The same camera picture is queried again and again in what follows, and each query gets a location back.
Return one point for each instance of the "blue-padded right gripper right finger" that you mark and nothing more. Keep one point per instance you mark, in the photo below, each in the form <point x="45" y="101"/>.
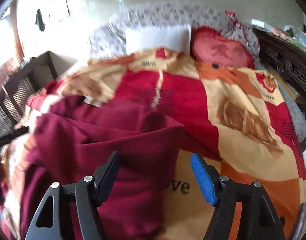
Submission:
<point x="259" y="219"/>

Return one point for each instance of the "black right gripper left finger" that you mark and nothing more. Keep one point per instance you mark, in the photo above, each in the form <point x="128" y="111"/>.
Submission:
<point x="52" y="219"/>

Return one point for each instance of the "maroon knit garment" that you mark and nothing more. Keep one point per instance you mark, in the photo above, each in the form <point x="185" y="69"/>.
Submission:
<point x="73" y="139"/>

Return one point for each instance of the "red orange patterned blanket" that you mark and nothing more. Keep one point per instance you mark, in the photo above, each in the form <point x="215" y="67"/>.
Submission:
<point x="235" y="117"/>

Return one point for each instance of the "dark wooden side cabinet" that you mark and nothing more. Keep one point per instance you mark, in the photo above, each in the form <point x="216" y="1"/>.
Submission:
<point x="18" y="83"/>

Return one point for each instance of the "floral quilt bundle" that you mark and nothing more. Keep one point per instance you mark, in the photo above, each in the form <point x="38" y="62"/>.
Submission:
<point x="109" y="40"/>

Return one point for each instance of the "dark carved wooden headboard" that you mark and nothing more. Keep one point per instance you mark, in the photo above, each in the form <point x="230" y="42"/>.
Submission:
<point x="286" y="59"/>

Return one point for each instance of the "white pillow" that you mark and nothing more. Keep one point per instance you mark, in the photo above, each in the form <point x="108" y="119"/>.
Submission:
<point x="174" y="37"/>

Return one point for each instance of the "red heart-shaped cushion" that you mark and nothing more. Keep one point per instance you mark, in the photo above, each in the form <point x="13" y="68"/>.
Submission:
<point x="209" y="46"/>

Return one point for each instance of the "dark cloth hanging on wall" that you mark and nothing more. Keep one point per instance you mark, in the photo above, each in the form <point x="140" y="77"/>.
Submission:
<point x="39" y="21"/>

